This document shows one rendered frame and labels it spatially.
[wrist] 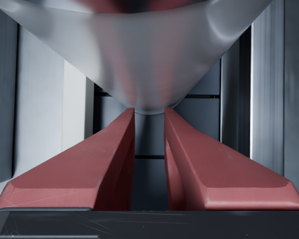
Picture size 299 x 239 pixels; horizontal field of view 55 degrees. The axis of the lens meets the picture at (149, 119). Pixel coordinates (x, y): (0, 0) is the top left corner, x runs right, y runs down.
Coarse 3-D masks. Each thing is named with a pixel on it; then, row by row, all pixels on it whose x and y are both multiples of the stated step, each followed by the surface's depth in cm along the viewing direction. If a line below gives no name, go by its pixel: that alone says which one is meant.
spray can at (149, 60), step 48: (0, 0) 3; (48, 0) 2; (96, 0) 2; (144, 0) 2; (192, 0) 2; (240, 0) 3; (96, 48) 3; (144, 48) 3; (192, 48) 4; (144, 96) 8
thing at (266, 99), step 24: (264, 24) 10; (240, 48) 11; (264, 48) 10; (240, 72) 11; (264, 72) 10; (240, 96) 11; (264, 96) 10; (240, 120) 11; (264, 120) 10; (240, 144) 11; (264, 144) 10
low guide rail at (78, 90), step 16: (64, 64) 15; (64, 80) 15; (80, 80) 14; (64, 96) 14; (80, 96) 14; (64, 112) 14; (80, 112) 14; (64, 128) 14; (80, 128) 14; (64, 144) 14
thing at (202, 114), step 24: (216, 72) 18; (96, 96) 18; (192, 96) 18; (96, 120) 18; (144, 120) 18; (192, 120) 18; (216, 120) 18; (144, 144) 18; (144, 168) 18; (144, 192) 18
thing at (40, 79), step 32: (288, 0) 23; (288, 32) 23; (32, 64) 23; (288, 64) 23; (32, 96) 23; (288, 96) 23; (32, 128) 23; (288, 128) 23; (32, 160) 23; (288, 160) 22; (0, 192) 23
